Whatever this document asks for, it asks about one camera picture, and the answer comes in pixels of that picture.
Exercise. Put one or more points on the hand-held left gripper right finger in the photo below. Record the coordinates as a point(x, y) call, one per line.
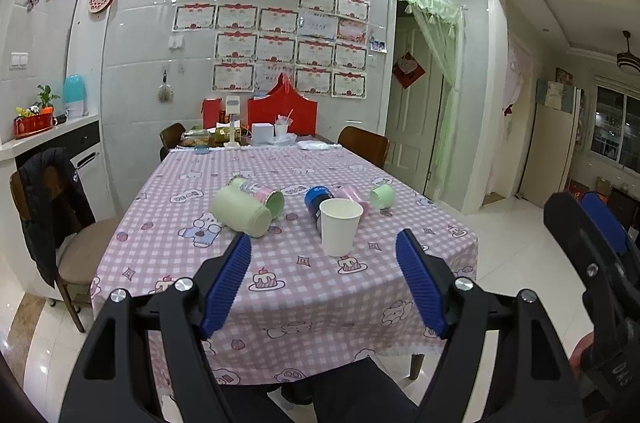
point(420, 288)

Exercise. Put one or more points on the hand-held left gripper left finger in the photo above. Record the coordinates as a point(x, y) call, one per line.
point(227, 283)

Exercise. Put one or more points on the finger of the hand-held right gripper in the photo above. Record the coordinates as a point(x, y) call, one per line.
point(605, 218)
point(580, 238)

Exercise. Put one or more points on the white paper cup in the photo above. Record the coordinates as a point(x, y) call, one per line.
point(340, 228)

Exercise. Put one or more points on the large pale green cup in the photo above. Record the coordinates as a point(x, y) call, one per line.
point(239, 213)

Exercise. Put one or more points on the pink and green cup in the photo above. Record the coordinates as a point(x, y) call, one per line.
point(262, 197)

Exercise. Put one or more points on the small green cup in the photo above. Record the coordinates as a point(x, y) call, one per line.
point(382, 196)

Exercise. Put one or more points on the dark blue cup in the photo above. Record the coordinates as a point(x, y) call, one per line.
point(315, 202)

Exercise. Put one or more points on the clear cup with straws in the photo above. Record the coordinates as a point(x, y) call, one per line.
point(282, 127)

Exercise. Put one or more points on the pink checkered tablecloth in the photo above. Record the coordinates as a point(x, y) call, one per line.
point(300, 303)

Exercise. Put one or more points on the wooden table leg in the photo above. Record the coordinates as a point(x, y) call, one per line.
point(416, 368)

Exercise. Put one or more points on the white tall cabinet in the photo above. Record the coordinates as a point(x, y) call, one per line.
point(552, 148)

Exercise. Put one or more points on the window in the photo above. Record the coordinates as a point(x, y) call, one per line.
point(614, 128)

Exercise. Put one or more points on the person's dark trousers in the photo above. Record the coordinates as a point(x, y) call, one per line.
point(350, 395)

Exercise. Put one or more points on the packaged food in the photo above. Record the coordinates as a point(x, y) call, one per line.
point(196, 137)

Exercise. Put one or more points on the brown wooden chair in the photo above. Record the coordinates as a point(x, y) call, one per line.
point(172, 138)
point(365, 145)

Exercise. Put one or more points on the white square box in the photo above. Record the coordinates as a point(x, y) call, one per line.
point(262, 134)

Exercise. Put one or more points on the wooden chair with beige seat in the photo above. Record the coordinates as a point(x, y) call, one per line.
point(75, 253)

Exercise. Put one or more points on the dark ceiling lamp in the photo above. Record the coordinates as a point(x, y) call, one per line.
point(628, 59)

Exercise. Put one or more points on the white plastic bag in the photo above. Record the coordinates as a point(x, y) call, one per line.
point(317, 146)

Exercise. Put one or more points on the pink sheer curtain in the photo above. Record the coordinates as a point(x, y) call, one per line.
point(515, 75)

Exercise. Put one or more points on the red paper bag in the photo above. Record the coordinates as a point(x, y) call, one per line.
point(212, 112)

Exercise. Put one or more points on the white panel door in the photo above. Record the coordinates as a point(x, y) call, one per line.
point(415, 113)

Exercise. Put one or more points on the white tabletop device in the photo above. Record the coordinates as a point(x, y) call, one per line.
point(233, 107)

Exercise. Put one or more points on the red house-shaped box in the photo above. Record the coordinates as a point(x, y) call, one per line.
point(282, 109)

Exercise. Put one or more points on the black jacket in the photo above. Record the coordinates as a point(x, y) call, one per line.
point(47, 213)

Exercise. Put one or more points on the red diamond door ornament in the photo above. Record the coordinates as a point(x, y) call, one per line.
point(408, 71)

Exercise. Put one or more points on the green sheer curtain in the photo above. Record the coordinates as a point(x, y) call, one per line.
point(436, 68)

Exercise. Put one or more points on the blue and white humidifier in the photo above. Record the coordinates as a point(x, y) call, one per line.
point(76, 97)

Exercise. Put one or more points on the red plastic basket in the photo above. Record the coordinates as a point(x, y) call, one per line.
point(32, 124)

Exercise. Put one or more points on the small green plant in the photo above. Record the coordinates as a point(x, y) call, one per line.
point(45, 95)

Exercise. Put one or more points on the small hanging wall brush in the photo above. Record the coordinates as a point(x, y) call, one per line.
point(164, 89)

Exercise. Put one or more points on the group of wall certificates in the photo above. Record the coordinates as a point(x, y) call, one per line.
point(272, 48)

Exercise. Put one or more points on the white wall switch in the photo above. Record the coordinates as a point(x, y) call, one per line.
point(19, 60)

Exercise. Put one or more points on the butterfly wall decoration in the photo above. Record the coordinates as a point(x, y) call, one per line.
point(31, 1)

